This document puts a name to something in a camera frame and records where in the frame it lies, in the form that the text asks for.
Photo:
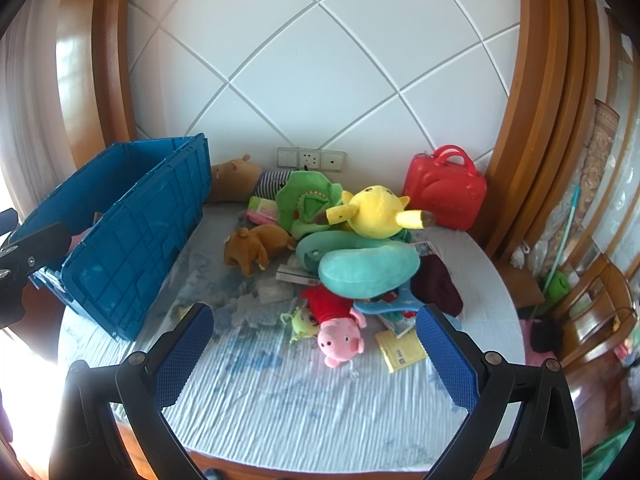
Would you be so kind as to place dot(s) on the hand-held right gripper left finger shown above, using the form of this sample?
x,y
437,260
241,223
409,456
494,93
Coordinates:
x,y
185,350

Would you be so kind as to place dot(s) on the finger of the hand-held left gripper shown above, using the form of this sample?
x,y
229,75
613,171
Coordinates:
x,y
7,220
35,247

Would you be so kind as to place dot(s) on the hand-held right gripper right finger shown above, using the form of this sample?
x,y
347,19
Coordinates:
x,y
445,360

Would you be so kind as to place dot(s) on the maroon cloth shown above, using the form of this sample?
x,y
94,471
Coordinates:
x,y
437,282

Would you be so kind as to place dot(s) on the blue plastic storage crate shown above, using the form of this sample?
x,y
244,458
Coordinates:
x,y
130,240

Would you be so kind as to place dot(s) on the pink pig plush red dress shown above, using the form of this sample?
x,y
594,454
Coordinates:
x,y
340,340

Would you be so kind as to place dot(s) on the brown bear plush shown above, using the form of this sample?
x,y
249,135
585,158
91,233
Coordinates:
x,y
255,247

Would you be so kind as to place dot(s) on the white blue medicine box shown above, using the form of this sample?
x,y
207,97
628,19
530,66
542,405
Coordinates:
x,y
290,272

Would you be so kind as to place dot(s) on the yellow paper packet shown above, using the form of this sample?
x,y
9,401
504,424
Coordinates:
x,y
400,352

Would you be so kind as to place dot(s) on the colourful picture book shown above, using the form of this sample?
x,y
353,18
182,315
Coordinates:
x,y
426,250
397,325

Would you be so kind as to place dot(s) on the blue fabric pouch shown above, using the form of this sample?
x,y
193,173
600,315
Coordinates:
x,y
385,305

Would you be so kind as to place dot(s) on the clear plastic bag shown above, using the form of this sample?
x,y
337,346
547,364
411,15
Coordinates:
x,y
265,305

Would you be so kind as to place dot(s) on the black cloth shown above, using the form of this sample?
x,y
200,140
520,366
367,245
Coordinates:
x,y
545,335

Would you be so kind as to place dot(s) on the white curtain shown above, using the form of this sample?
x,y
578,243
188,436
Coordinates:
x,y
25,110

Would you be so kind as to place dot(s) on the white plastic bag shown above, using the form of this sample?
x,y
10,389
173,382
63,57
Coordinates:
x,y
520,255

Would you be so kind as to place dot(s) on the green plastic object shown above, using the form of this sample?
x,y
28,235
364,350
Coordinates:
x,y
557,287

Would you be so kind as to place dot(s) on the wooden chair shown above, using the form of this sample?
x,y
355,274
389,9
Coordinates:
x,y
595,310

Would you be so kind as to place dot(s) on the pink green packet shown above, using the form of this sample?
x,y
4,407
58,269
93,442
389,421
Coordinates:
x,y
262,207

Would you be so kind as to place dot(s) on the red toy suitcase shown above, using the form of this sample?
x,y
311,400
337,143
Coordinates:
x,y
445,195

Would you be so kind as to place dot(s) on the yellow plush toy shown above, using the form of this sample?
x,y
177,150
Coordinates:
x,y
375,210

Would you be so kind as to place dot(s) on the teal stick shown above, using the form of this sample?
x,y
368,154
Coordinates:
x,y
562,235

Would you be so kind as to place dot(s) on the brown capybara plush striped shirt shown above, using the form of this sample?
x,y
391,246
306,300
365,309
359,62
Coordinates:
x,y
230,175

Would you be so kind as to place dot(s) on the green dinosaur plush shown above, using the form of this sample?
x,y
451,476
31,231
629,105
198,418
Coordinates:
x,y
300,195

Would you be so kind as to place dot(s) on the green cloth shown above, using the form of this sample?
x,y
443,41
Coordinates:
x,y
615,455

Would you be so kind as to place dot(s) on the wooden wall trim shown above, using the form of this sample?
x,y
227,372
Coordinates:
x,y
540,85
100,60

